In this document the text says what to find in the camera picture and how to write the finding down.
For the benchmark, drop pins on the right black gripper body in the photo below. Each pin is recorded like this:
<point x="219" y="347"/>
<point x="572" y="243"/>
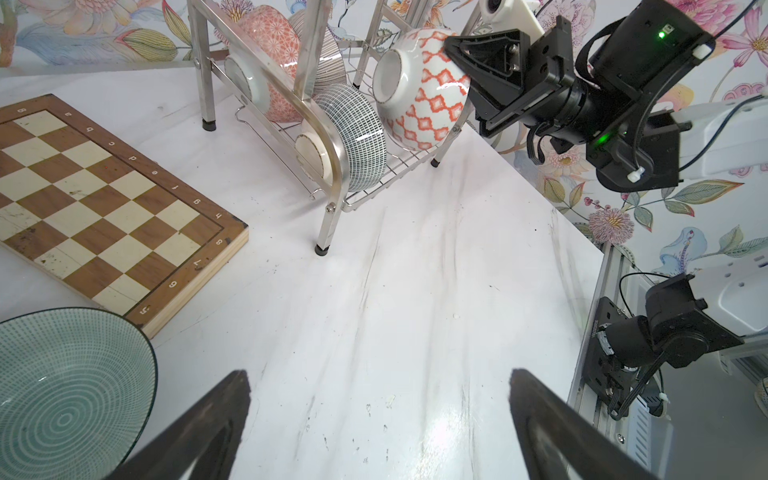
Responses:
<point x="603" y="100"/>

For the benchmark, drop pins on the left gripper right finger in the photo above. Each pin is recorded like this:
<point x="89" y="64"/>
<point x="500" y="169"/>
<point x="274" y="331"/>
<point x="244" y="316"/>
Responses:
<point x="556" y="442"/>

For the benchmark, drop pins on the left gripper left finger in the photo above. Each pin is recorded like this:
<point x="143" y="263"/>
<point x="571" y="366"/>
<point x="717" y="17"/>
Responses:
<point x="202" y="442"/>

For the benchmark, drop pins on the pale green striped bowl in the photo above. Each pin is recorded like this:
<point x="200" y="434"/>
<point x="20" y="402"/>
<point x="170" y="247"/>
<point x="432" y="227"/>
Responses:
<point x="78" y="386"/>

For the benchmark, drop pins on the blue triangle patterned bowl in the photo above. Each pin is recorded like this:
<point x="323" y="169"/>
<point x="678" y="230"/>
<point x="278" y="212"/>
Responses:
<point x="419" y="91"/>

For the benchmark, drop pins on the dark patterned plate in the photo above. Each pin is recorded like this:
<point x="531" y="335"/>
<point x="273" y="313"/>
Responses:
<point x="362" y="135"/>

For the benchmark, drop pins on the pink striped bowl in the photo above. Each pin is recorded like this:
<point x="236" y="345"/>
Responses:
<point x="330" y="69"/>

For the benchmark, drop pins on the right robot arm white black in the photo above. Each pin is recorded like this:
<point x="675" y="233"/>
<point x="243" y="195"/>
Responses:
<point x="701" y="223"/>

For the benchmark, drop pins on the silver two-tier dish rack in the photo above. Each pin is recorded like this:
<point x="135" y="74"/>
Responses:
<point x="269" y="62"/>

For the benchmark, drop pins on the wooden folded chessboard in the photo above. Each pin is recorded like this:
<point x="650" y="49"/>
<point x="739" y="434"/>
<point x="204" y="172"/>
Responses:
<point x="104" y="219"/>

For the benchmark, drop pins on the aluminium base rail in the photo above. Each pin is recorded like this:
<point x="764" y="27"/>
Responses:
<point x="640" y="322"/>

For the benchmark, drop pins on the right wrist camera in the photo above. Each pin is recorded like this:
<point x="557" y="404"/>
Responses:
<point x="502" y="15"/>

